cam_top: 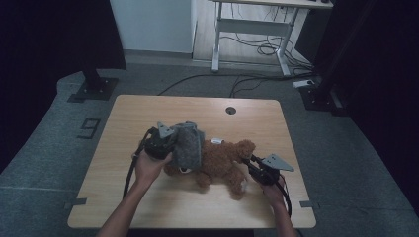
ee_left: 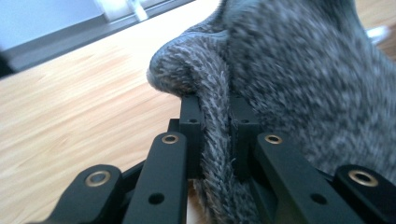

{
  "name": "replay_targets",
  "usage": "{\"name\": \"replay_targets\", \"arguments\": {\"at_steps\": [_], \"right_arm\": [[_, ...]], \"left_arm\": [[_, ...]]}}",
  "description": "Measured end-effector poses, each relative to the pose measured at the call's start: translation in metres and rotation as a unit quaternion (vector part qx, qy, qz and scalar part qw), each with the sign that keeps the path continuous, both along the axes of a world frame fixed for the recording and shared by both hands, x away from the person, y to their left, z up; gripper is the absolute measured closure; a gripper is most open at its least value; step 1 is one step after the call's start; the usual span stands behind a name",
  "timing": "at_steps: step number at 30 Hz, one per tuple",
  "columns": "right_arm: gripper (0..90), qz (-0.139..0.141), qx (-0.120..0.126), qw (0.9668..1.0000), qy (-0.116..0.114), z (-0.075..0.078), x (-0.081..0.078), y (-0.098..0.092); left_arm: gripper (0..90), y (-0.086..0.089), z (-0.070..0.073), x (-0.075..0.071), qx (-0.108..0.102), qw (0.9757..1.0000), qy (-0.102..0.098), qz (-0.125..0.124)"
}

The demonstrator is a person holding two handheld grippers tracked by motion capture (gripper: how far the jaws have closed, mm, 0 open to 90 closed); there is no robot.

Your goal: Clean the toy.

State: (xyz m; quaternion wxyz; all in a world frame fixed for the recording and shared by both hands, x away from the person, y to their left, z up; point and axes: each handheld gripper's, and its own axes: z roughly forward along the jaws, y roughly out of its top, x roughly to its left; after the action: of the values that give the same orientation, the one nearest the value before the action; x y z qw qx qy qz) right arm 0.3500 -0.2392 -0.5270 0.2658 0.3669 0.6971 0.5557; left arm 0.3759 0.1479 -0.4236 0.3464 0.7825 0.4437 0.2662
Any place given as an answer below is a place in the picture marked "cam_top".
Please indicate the white power strip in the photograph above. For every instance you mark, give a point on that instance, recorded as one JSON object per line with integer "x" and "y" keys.
{"x": 303, "y": 83}

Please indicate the grey tape strip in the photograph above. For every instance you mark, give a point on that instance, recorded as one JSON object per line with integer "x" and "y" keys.
{"x": 308, "y": 204}
{"x": 77, "y": 202}

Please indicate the brown teddy bear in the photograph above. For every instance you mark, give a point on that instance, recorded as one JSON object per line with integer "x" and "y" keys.
{"x": 220, "y": 161}

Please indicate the person's right hand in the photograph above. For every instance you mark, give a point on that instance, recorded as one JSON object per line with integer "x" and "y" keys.
{"x": 275, "y": 196}

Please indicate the dark curtain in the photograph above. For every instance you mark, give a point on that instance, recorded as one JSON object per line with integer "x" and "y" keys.
{"x": 49, "y": 49}
{"x": 378, "y": 98}

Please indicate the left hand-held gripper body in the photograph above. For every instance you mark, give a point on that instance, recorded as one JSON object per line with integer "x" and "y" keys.
{"x": 158, "y": 146}

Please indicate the black floor tape mark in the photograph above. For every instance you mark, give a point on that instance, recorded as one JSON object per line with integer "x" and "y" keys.
{"x": 89, "y": 128}

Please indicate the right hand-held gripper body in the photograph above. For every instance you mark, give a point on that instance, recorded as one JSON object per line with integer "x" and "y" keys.
{"x": 268, "y": 174}

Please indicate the black metal stand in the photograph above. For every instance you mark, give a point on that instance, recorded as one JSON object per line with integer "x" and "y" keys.
{"x": 324, "y": 92}
{"x": 95, "y": 87}

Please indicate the grey knitted cloth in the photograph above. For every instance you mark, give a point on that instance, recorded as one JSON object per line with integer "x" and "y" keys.
{"x": 187, "y": 146}

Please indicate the white desk frame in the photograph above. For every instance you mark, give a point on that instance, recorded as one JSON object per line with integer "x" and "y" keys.
{"x": 253, "y": 26}

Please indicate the person's left hand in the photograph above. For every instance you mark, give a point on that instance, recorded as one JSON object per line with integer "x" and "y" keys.
{"x": 150, "y": 171}

